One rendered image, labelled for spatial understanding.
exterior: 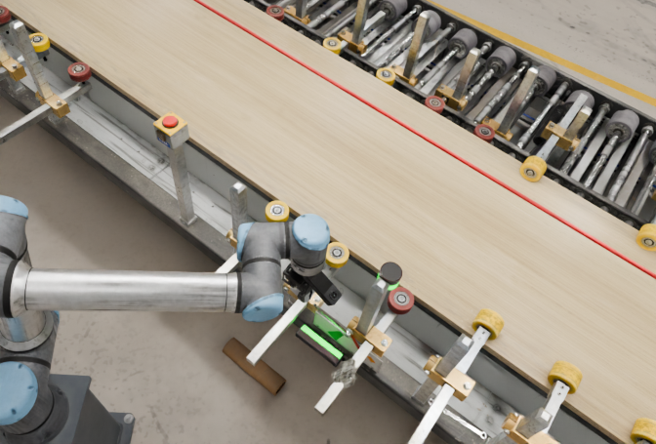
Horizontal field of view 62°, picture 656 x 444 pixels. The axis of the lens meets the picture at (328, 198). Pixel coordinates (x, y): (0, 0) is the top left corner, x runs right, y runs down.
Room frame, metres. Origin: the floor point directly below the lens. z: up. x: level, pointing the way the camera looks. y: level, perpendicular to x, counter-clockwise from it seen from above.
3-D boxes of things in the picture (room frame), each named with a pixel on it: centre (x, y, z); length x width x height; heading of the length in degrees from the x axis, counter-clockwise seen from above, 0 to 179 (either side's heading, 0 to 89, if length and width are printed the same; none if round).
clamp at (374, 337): (0.67, -0.20, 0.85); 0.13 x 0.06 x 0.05; 61
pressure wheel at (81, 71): (1.51, 1.03, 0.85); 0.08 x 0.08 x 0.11
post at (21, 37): (1.41, 1.14, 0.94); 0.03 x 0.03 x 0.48; 61
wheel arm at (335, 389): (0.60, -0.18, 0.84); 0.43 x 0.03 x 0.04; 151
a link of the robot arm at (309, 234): (0.69, 0.03, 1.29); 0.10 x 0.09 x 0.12; 104
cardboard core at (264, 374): (0.77, 0.19, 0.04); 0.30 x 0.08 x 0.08; 61
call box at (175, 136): (1.05, 0.49, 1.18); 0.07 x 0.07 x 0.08; 61
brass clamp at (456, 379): (0.54, -0.41, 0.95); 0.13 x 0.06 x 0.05; 61
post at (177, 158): (1.05, 0.49, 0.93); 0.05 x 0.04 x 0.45; 61
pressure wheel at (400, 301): (0.78, -0.28, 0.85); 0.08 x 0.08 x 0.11
